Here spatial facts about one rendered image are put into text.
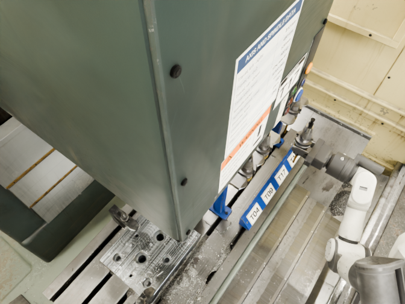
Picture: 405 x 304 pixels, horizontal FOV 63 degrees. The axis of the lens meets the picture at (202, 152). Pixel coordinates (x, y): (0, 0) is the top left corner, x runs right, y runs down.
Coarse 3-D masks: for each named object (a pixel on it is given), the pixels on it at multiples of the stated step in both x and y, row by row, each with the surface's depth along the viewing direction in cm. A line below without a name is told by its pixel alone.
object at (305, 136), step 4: (304, 128) 112; (308, 128) 110; (312, 128) 110; (304, 132) 112; (308, 132) 111; (312, 132) 112; (300, 136) 115; (304, 136) 113; (308, 136) 112; (300, 140) 115; (304, 140) 114; (308, 140) 114
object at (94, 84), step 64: (0, 0) 32; (64, 0) 24; (128, 0) 20; (192, 0) 23; (256, 0) 32; (320, 0) 50; (0, 64) 48; (64, 64) 33; (128, 64) 25; (192, 64) 28; (64, 128) 51; (128, 128) 34; (192, 128) 35; (128, 192) 54; (192, 192) 47
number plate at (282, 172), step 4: (280, 168) 141; (284, 168) 142; (280, 172) 141; (284, 172) 142; (276, 176) 139; (280, 176) 141; (284, 176) 142; (276, 180) 140; (280, 180) 141; (280, 184) 141
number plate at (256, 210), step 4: (256, 204) 132; (252, 208) 131; (256, 208) 132; (260, 208) 134; (252, 212) 131; (256, 212) 132; (260, 212) 134; (248, 216) 129; (252, 216) 131; (256, 216) 132; (248, 220) 130; (252, 220) 131; (252, 224) 131
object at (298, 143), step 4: (300, 132) 117; (296, 136) 116; (312, 136) 116; (296, 140) 116; (312, 140) 117; (296, 144) 117; (300, 144) 115; (304, 144) 115; (308, 144) 115; (304, 148) 116
